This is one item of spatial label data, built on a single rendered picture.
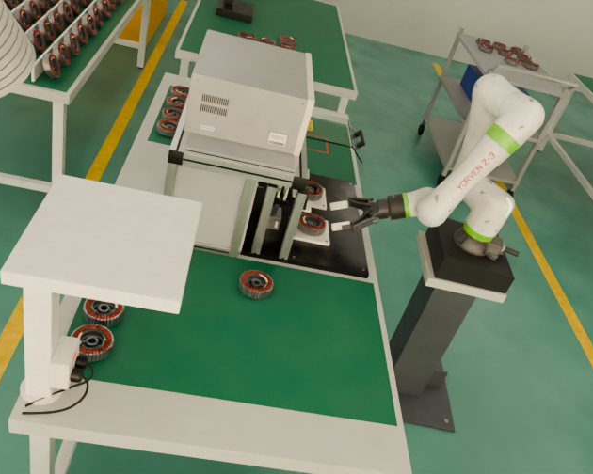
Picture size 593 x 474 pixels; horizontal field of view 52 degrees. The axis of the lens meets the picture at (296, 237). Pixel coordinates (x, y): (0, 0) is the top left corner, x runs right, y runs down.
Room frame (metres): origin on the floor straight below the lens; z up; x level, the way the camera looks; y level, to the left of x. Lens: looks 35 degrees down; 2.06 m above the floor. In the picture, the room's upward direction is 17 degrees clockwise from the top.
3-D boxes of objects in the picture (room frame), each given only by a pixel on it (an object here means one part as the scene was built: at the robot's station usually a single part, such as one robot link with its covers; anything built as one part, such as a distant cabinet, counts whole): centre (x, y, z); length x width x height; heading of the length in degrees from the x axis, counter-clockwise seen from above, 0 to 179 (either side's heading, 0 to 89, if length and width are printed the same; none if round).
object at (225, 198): (1.63, 0.32, 0.91); 0.28 x 0.03 x 0.32; 100
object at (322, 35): (4.33, 0.61, 0.38); 1.85 x 1.10 x 0.75; 10
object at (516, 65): (4.60, -1.12, 0.51); 1.01 x 0.60 x 1.01; 10
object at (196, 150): (1.97, 0.30, 1.09); 0.68 x 0.44 x 0.05; 10
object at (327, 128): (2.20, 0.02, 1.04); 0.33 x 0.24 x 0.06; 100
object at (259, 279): (1.52, 0.08, 0.77); 0.11 x 0.11 x 0.04
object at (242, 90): (1.98, 0.30, 1.22); 0.44 x 0.39 x 0.20; 10
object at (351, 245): (2.02, 0.00, 0.76); 0.64 x 0.47 x 0.02; 10
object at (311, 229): (1.91, -0.04, 0.80); 0.11 x 0.11 x 0.04
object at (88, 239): (1.03, 0.39, 0.98); 0.37 x 0.35 x 0.46; 10
